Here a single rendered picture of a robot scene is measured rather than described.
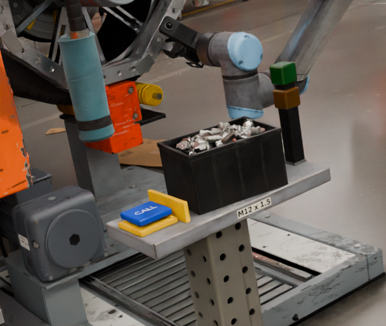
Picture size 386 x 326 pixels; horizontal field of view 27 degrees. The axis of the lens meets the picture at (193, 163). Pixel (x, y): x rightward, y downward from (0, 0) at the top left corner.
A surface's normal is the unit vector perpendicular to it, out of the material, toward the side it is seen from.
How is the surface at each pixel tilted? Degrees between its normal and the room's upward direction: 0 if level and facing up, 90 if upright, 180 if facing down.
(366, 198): 0
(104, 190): 90
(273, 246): 0
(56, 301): 90
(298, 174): 0
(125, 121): 90
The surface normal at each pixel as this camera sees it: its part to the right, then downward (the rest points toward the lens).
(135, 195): -0.17, -0.94
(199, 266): -0.80, 0.31
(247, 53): 0.56, 0.07
